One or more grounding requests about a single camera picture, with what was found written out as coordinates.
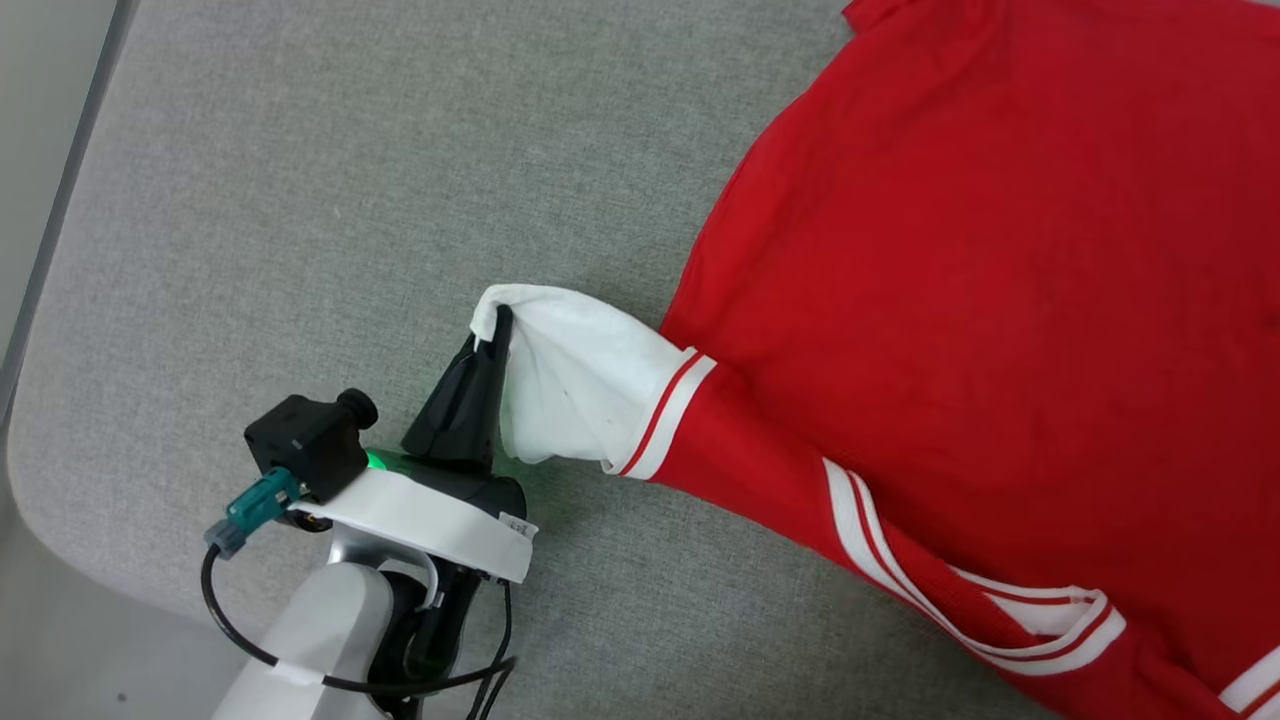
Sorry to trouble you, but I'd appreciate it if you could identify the red shirt with white trim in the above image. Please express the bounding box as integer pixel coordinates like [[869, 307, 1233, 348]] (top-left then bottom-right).
[[470, 0, 1280, 720]]

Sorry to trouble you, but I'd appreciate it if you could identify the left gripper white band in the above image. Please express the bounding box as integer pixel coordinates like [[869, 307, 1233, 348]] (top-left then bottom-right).
[[288, 305, 541, 586]]

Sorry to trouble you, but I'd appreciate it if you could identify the thin black cable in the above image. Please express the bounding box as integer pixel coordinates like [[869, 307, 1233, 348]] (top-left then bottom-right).
[[200, 545, 518, 720]]

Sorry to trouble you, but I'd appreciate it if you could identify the teal cable connector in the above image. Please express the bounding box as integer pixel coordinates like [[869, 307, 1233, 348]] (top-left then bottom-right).
[[204, 467, 302, 560]]

